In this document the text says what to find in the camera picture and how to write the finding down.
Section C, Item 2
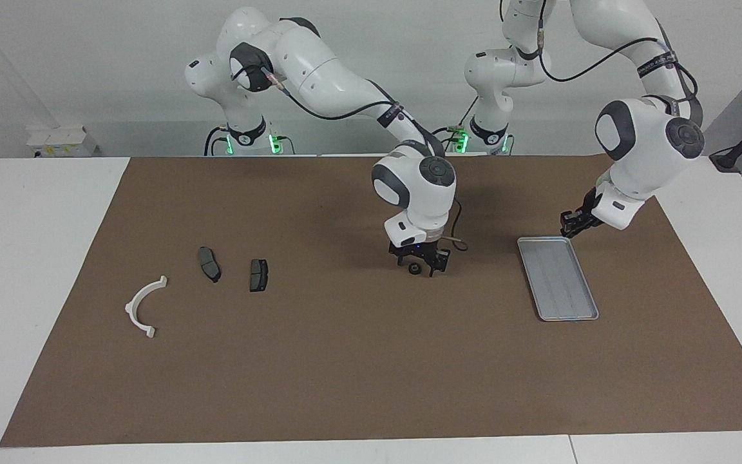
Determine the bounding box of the brown table mat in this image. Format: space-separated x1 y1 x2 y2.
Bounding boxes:
0 155 742 449

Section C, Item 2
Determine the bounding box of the white power strip box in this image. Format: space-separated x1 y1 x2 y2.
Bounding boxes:
26 126 97 158

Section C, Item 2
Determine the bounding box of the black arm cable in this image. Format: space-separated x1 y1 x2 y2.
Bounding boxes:
268 71 470 253
535 19 681 84

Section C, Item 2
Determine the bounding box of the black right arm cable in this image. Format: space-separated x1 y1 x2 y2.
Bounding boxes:
268 71 470 253

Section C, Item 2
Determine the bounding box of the white semicircular bracket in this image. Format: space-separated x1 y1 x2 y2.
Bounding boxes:
125 276 168 340

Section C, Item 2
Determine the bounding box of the curved dark brake pad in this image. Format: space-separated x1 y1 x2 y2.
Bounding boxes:
198 247 222 284

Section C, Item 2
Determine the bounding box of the left arm base cable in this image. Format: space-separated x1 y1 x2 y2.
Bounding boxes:
432 97 480 154

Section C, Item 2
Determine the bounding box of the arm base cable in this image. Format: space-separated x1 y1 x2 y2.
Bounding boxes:
432 97 480 154
204 126 230 157

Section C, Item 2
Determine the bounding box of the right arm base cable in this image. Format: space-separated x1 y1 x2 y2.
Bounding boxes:
204 126 230 157

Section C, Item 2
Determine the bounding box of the silver metal tray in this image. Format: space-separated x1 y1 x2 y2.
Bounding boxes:
517 237 600 322

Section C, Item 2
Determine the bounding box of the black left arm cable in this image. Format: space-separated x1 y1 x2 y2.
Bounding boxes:
535 19 681 84

